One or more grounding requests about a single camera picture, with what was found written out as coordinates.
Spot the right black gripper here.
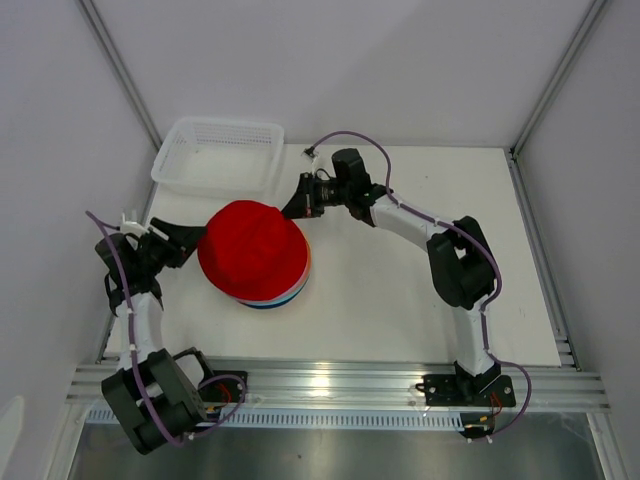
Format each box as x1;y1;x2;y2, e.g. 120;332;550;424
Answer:
279;173;350;221

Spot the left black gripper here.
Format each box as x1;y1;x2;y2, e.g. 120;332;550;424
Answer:
136;218;207;275

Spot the orange bucket hat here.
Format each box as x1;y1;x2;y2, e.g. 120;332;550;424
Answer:
300;238;312;283

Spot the red bucket hat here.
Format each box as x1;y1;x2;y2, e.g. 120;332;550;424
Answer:
197;200;306;301

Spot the lavender bucket hat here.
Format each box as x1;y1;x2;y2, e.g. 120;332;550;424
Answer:
240;269;310;305

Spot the teal bucket hat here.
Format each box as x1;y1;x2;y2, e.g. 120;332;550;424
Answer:
238;284;305;309

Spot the dark blue bucket hat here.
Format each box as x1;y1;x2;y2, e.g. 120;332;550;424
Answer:
245;293;298;310

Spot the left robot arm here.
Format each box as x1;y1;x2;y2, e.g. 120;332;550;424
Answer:
94;218;216;455

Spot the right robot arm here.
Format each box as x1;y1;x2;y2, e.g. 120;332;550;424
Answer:
282;148;501;404

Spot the white plastic bin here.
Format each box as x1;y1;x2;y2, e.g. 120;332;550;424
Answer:
151;116;285;200

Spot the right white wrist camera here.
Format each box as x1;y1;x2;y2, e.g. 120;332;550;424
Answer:
302;146;322;175

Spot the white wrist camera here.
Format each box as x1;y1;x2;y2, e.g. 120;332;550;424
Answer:
302;146;322;175
119;210;149;238

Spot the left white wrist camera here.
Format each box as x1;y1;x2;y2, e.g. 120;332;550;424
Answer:
119;210;149;238

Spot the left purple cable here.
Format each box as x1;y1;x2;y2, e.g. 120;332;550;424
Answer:
85;210;249;447

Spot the purple cable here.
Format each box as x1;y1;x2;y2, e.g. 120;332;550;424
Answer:
85;210;249;447
309;130;502;361

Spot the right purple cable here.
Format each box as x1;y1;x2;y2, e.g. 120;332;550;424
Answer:
309;130;502;361

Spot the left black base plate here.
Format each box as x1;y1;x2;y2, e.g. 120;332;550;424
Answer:
200;370;248;403

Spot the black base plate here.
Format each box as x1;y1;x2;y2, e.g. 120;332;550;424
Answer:
200;370;248;403
415;374;516;408

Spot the white slotted cable duct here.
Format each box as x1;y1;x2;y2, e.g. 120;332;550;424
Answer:
87;407;464;431

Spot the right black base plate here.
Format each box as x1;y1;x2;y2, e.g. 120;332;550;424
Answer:
415;374;516;408

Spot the left aluminium frame post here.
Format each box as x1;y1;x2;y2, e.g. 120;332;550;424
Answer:
77;0;164;151

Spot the aluminium frame post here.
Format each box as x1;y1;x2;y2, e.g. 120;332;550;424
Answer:
509;0;612;161
77;0;164;151

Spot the right aluminium table rail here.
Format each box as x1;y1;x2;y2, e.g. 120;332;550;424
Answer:
505;149;582;371

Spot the right aluminium frame post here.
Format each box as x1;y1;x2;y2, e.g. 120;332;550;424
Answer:
509;0;612;161

